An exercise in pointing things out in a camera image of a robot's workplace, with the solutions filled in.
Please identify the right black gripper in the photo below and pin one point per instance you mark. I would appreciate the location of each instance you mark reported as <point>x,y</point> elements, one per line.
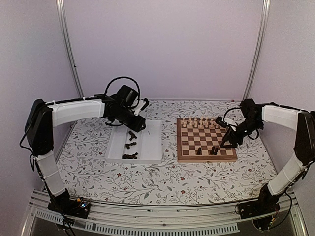
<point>231,137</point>

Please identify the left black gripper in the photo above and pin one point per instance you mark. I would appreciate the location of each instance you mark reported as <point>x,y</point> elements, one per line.
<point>137,126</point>

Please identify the dark chess rook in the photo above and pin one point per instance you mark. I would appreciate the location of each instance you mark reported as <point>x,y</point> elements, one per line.
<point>213,151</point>

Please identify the wooden chess board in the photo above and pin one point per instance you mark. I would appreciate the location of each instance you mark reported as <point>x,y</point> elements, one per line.
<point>193,133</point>

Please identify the white plastic tray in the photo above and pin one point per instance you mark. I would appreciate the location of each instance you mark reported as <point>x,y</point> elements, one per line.
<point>149,143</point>

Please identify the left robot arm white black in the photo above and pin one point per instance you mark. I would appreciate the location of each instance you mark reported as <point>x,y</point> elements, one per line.
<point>43,117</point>

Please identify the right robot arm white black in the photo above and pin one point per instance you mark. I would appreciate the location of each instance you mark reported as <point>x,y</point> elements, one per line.
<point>278,142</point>

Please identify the dark chess pieces in tray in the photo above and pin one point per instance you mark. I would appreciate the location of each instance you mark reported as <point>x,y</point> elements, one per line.
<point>131,148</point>

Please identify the floral table cloth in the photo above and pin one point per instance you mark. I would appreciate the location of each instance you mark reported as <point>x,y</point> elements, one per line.
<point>85,172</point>

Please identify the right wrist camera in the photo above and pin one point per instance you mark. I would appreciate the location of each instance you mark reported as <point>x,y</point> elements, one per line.
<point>225,122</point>

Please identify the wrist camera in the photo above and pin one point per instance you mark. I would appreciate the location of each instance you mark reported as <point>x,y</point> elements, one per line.
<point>225,122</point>
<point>143,103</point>

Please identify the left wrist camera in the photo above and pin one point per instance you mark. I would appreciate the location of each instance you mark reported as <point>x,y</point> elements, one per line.
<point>143,103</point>

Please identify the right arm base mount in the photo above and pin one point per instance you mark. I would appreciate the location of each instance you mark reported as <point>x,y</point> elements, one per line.
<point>258,209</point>

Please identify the aluminium front rail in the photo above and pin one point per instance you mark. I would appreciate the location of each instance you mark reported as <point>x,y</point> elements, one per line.
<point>114,219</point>

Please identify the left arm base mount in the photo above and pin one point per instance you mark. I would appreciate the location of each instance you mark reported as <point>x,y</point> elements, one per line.
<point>79,207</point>

